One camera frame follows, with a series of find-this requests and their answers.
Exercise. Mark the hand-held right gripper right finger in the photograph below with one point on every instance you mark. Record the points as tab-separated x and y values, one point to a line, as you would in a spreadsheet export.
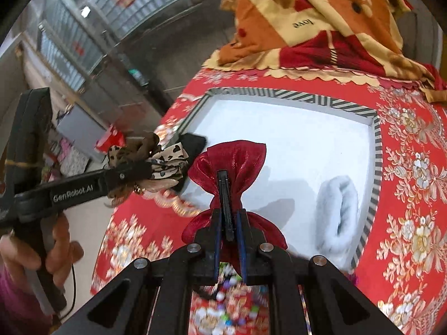
241	247

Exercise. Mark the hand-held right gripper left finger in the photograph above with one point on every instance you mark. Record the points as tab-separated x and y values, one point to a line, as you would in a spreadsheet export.
215	247

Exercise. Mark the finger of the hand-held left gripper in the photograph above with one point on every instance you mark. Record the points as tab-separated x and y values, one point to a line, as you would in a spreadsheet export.
87	186

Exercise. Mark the leopard print brown hair bow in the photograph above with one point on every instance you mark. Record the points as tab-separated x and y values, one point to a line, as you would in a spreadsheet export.
164	160

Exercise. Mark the red satin bow hair clip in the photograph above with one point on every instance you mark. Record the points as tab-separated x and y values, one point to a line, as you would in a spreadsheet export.
241	162

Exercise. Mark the striped edge white tray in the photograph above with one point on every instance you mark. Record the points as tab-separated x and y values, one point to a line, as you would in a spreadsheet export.
297	139

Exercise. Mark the person's left forearm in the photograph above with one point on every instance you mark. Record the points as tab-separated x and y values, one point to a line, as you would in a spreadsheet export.
17	307

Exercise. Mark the person's left hand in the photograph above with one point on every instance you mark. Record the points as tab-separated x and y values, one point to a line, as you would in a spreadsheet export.
60	237

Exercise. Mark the red box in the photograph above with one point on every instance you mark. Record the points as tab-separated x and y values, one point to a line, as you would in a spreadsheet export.
108	141

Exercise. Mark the grey fluffy scrunchie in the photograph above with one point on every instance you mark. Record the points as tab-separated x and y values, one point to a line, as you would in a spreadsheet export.
337	216

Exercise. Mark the metal framed glass door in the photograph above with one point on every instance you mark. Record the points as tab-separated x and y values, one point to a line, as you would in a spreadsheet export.
104	17

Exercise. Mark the red floral tablecloth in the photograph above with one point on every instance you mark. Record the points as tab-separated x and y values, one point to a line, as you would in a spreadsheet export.
412	188

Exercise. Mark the orange red printed blanket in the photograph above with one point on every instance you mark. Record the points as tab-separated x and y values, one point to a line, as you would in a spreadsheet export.
314	14

